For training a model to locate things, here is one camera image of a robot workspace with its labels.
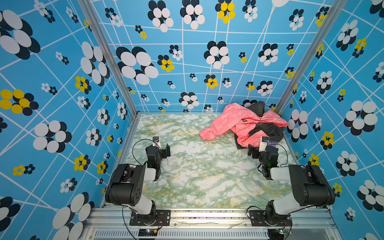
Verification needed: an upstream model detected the front aluminium rail frame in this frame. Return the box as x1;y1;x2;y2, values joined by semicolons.
81;208;342;240

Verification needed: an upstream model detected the black cloth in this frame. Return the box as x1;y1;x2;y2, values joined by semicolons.
240;100;284;142

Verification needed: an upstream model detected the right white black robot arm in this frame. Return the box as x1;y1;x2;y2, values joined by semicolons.
248;145;336;226

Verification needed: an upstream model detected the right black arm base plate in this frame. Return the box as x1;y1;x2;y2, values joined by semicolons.
247;210;292;228

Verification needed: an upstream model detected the aluminium corner post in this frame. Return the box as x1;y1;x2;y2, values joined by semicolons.
275;0;347;114
79;0;138;119

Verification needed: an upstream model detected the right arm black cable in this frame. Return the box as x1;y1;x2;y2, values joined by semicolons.
274;143;289;168

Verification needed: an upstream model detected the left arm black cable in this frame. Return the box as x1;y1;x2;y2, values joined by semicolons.
131;138;155;166

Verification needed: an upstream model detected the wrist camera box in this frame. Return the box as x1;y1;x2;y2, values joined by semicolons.
259;137;270;152
152;136;161;149

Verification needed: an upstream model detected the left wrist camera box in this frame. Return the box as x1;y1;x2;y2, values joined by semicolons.
152;136;161;149

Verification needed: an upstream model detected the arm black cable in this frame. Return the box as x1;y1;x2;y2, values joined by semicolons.
131;138;155;166
274;143;289;168

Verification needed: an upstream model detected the left aluminium corner post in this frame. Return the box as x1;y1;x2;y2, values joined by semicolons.
79;0;138;119

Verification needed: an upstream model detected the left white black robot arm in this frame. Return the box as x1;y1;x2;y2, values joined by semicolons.
105;144;171;226

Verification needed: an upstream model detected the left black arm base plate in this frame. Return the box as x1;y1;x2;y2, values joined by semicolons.
129;210;171;227

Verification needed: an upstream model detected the right aluminium corner post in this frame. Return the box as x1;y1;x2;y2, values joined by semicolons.
275;0;347;114

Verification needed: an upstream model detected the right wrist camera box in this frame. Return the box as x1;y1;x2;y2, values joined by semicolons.
259;137;270;152

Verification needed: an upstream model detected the left aluminium floor rail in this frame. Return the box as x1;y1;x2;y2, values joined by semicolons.
101;113;145;208

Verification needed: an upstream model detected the pink printed cloth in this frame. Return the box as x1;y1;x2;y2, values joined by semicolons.
200;103;289;148

